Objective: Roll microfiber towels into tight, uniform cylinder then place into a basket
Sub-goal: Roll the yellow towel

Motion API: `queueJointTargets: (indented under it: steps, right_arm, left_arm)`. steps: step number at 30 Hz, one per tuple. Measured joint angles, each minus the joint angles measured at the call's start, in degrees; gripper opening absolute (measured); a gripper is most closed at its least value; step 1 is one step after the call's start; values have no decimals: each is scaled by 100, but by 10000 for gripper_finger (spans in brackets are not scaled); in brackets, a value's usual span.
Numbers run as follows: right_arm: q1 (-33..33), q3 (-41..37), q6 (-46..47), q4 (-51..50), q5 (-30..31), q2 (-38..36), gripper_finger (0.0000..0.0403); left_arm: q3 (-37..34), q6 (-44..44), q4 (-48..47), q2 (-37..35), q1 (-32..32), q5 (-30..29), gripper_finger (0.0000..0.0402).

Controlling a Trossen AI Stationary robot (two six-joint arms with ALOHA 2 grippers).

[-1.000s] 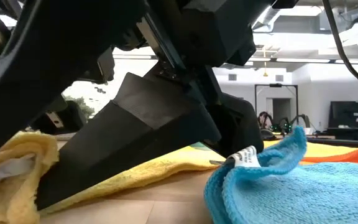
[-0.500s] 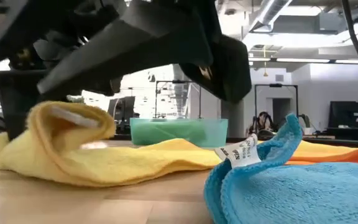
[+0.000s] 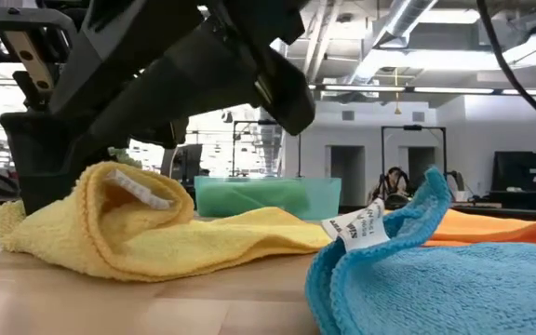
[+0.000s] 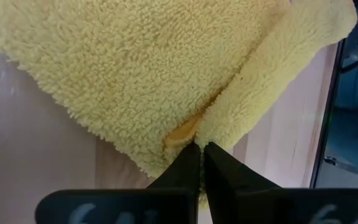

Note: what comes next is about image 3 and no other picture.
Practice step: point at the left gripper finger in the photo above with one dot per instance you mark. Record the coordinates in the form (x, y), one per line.
(44, 153)

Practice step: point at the yellow microfiber towel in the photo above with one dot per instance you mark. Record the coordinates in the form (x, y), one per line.
(179, 242)

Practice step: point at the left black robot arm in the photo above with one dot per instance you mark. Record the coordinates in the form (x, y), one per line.
(124, 37)

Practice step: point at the teal translucent plastic basket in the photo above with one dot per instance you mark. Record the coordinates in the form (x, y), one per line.
(328, 195)

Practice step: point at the blue microfiber towel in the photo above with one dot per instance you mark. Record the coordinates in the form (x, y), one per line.
(435, 288)

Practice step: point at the orange microfiber towel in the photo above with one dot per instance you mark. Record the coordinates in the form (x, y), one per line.
(482, 230)

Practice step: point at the green plant in patterned pot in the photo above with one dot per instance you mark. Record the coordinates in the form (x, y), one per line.
(126, 158)

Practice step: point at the black office monitor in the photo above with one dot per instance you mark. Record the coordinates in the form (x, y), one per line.
(189, 163)

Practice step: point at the person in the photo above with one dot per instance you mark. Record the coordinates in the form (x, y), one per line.
(393, 179)

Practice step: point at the large black display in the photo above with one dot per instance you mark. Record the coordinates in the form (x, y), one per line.
(528, 170)

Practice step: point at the dark office desk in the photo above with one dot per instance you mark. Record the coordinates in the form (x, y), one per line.
(528, 200)

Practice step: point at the silver ventilation duct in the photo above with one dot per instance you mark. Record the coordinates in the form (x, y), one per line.
(407, 18)

